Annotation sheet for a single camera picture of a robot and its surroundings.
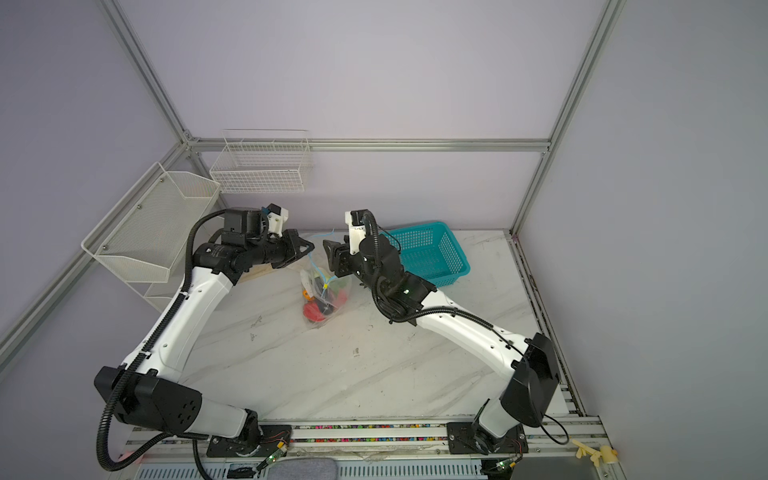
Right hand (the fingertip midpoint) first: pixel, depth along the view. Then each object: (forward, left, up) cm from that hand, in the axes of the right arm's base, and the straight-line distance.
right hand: (330, 240), depth 68 cm
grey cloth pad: (-41, +6, -35) cm, 54 cm away
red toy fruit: (-3, +10, -27) cm, 29 cm away
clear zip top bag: (+1, +7, -25) cm, 26 cm away
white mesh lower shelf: (-7, +45, -13) cm, 47 cm away
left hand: (+3, +6, -6) cm, 9 cm away
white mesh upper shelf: (+6, +51, -6) cm, 52 cm away
